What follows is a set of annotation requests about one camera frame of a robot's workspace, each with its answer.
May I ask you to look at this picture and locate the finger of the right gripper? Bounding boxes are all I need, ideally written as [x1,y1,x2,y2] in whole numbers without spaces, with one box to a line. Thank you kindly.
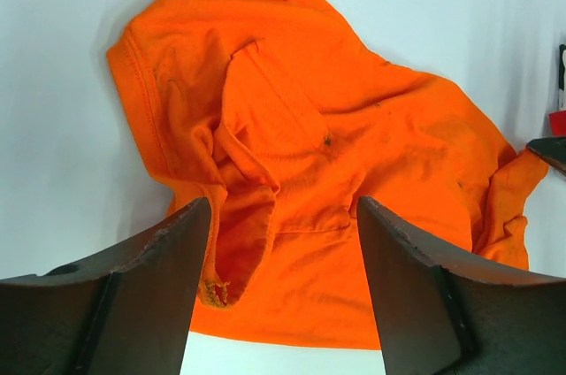
[527,136,566,175]

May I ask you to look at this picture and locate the folded red t shirt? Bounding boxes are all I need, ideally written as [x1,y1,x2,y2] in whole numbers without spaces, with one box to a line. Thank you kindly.
[548,110,566,136]

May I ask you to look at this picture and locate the orange t shirt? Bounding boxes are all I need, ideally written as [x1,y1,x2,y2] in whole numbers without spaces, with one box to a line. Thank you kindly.
[107,0,547,350]

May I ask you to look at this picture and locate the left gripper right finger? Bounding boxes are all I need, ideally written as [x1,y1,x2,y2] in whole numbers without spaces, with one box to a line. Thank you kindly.
[357,196,565,374]

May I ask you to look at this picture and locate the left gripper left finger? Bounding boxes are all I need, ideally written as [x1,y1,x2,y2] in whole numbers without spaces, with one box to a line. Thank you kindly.
[1,198,211,374]

